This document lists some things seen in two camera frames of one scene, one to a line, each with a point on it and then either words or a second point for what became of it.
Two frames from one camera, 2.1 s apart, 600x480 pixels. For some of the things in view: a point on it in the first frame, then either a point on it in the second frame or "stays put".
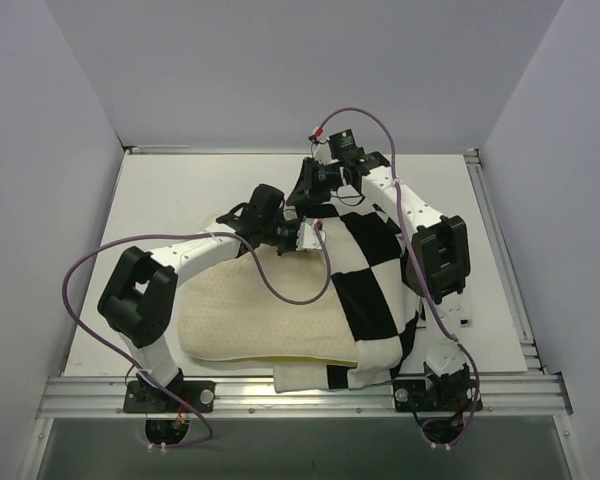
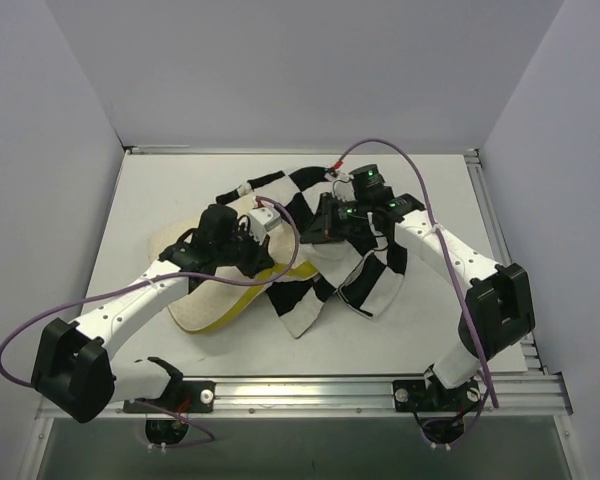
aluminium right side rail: x=503 y=260 stays put
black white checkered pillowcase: x=369 y=268 → x=365 y=276
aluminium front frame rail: x=500 y=397 stays put
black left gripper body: x=287 y=238 → x=253 y=255
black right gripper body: x=307 y=182 → x=324 y=220
